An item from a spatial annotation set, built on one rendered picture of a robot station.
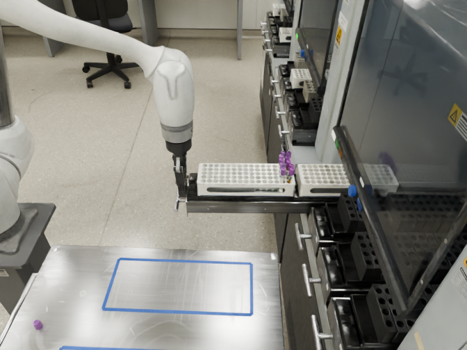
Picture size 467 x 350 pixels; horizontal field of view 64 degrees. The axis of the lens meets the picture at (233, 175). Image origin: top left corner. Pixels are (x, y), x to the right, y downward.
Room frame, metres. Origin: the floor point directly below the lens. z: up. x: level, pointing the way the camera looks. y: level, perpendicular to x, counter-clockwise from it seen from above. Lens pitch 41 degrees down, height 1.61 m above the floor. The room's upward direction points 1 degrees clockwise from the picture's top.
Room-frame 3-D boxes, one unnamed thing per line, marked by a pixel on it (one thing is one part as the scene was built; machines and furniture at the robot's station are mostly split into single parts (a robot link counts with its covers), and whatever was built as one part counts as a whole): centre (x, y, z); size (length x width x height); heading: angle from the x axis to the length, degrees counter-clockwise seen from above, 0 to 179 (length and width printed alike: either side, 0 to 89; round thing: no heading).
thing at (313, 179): (0.88, -0.35, 0.83); 0.30 x 0.10 x 0.06; 91
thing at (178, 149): (0.88, 0.16, 0.96); 0.08 x 0.07 x 0.09; 1
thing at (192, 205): (0.88, -0.17, 0.78); 0.73 x 0.14 x 0.09; 91
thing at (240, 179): (0.88, -0.04, 0.83); 0.30 x 0.10 x 0.06; 91
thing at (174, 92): (0.89, 0.16, 1.14); 0.13 x 0.11 x 0.16; 7
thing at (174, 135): (0.88, 0.16, 1.03); 0.09 x 0.09 x 0.06
